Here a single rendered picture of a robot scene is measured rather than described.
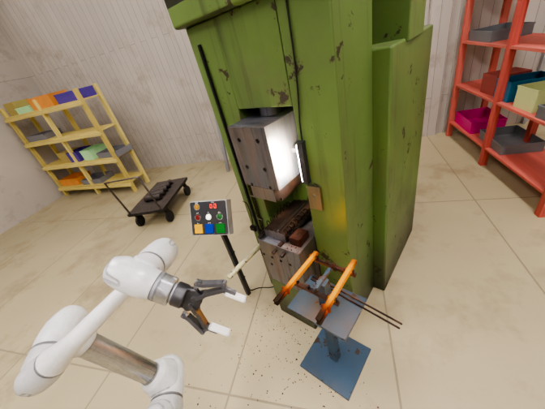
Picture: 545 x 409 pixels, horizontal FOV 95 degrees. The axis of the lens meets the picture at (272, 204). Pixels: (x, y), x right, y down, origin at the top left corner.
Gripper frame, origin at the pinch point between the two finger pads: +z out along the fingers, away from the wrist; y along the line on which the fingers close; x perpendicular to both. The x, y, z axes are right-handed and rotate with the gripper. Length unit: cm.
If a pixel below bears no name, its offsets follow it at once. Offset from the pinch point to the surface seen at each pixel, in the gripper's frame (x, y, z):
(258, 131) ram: -74, -55, -20
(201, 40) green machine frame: -94, -89, -72
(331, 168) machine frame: -70, -54, 24
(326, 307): -39, 8, 46
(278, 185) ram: -82, -32, 3
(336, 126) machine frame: -59, -73, 15
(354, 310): -61, 16, 73
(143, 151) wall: -605, 111, -317
